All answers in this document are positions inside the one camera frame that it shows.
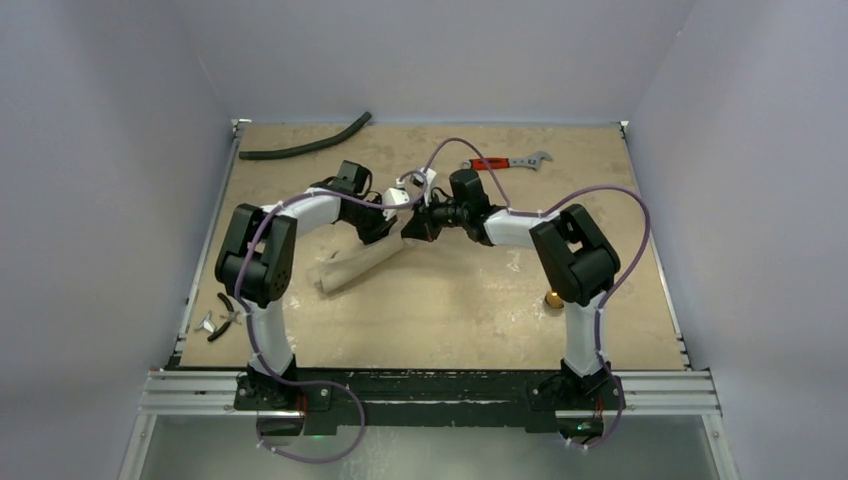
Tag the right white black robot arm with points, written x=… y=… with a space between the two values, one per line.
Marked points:
x=577 y=259

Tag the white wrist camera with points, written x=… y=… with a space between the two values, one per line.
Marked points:
x=396 y=199
x=423 y=179

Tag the black handled pliers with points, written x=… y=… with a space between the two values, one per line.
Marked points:
x=231 y=316

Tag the beige cloth napkin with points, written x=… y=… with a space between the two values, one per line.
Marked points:
x=332 y=275

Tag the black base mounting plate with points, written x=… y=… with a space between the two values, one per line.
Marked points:
x=319 y=400

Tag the black foam tube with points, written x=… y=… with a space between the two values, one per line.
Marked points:
x=312 y=147

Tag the left aluminium side rail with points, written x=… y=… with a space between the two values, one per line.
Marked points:
x=208 y=174

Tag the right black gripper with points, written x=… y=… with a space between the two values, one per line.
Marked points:
x=424 y=221

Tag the aluminium side rail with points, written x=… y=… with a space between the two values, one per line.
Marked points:
x=208 y=174
x=648 y=185

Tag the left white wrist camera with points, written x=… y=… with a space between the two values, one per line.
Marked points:
x=396 y=199

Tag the gold spoon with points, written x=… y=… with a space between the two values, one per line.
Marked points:
x=553 y=301

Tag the aluminium front rail frame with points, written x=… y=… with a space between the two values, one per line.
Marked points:
x=647 y=393

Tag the right aluminium side rail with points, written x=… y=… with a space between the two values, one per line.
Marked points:
x=648 y=185

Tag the red handled adjustable wrench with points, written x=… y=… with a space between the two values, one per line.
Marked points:
x=533 y=161

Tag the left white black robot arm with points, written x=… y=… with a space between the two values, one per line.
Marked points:
x=256 y=260

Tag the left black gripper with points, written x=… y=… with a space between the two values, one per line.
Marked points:
x=382 y=230

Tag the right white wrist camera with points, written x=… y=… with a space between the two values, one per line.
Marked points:
x=423 y=179

